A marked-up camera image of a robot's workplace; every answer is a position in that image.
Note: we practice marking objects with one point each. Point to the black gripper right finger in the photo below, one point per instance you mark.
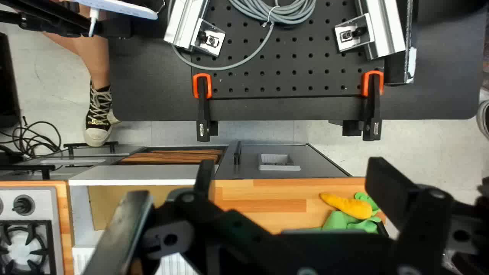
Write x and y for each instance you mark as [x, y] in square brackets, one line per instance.
[407, 214]

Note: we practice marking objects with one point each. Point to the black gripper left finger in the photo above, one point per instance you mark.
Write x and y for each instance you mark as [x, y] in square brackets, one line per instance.
[118, 231]

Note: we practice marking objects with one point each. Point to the yellow plush toy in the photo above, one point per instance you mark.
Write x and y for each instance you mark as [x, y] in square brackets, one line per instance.
[352, 207]

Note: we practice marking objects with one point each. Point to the white toy sink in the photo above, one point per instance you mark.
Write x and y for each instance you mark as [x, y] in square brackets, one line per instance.
[132, 176]

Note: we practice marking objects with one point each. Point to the green cloth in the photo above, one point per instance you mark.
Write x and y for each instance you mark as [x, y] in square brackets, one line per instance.
[344, 223]

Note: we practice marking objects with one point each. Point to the toy gas stove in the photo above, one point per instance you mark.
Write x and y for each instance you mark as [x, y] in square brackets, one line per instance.
[25, 229]

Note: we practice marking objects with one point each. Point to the orange black bar clamp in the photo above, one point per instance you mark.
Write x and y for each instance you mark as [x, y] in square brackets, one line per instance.
[204, 109]
[370, 109]

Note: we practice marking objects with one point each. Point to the grey rectangular tray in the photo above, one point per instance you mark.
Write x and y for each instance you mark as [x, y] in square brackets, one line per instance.
[300, 161]

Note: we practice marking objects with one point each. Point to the wooden kitchen counter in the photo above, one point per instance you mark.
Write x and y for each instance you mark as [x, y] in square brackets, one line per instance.
[276, 200]

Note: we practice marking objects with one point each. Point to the bare leg with black sneaker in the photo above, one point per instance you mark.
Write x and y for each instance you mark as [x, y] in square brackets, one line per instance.
[97, 77]

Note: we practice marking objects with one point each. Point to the black perforated mounting board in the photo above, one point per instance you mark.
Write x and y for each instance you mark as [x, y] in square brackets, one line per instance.
[306, 77]

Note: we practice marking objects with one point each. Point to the aluminium extrusion bracket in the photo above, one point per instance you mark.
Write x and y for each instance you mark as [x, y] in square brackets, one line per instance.
[190, 23]
[375, 25]

